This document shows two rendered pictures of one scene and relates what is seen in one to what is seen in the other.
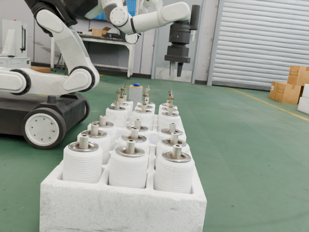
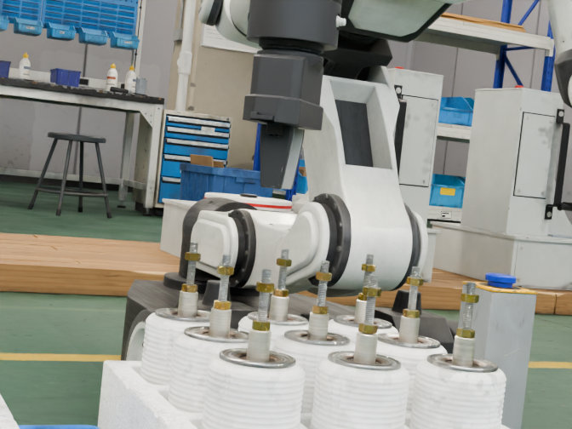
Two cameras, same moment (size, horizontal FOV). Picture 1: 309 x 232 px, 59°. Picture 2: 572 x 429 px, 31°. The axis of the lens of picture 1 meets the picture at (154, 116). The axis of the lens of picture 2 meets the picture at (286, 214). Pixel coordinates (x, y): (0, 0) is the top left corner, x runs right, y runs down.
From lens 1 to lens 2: 1.28 m
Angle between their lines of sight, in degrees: 67
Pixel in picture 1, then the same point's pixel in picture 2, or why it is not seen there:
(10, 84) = (212, 252)
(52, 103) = (206, 304)
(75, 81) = (294, 245)
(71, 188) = not seen: outside the picture
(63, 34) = not seen: hidden behind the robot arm
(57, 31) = not seen: hidden behind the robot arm
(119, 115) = (153, 335)
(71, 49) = (321, 140)
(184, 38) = (262, 18)
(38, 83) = (265, 254)
